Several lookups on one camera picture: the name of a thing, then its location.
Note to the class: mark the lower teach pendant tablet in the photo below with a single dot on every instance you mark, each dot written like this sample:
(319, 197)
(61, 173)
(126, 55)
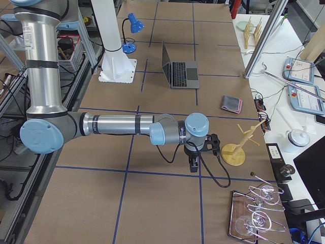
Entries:
(304, 102)

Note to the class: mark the reacher grabber stick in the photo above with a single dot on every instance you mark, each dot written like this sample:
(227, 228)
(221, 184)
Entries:
(264, 70)

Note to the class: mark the folded grey pink cloth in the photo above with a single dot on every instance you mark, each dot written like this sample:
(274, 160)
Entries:
(231, 104)

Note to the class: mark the blue desk lamp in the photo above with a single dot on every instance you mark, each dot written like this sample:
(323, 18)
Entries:
(136, 26)

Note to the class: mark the teach pendant tablet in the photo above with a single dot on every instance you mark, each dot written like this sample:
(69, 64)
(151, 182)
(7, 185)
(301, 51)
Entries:
(304, 102)
(298, 70)

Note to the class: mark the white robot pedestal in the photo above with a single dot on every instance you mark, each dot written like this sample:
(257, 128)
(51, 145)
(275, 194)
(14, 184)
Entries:
(116, 66)

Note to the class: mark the upper teach pendant tablet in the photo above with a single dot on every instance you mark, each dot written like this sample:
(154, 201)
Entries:
(298, 70)

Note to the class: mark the black monitor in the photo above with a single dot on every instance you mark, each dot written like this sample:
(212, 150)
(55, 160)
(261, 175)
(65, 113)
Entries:
(310, 166)

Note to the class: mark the wooden mug tree stand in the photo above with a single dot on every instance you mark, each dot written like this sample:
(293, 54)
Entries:
(233, 154)

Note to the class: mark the aluminium frame post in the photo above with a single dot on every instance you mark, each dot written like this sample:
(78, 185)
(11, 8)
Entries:
(269, 27)

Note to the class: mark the pale green plate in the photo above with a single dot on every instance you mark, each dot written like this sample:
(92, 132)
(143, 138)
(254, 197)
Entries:
(242, 25)

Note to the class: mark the wire glass holder tray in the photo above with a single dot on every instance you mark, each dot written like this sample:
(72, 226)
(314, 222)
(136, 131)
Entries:
(251, 204)

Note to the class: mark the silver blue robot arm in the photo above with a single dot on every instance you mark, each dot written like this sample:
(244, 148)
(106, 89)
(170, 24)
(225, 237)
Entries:
(50, 125)

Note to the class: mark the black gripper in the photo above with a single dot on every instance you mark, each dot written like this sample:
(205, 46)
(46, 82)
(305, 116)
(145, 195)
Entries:
(192, 153)

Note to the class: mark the white basket with tools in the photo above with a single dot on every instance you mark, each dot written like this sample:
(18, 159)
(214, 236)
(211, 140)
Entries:
(69, 52)

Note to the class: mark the grey laptop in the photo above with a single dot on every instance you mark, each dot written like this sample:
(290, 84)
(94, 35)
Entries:
(180, 75)

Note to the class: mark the clear wine glass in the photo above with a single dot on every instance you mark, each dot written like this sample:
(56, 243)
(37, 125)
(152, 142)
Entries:
(244, 226)
(269, 195)

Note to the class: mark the wooden dish rack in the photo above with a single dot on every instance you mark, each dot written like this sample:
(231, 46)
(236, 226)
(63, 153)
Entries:
(252, 31)

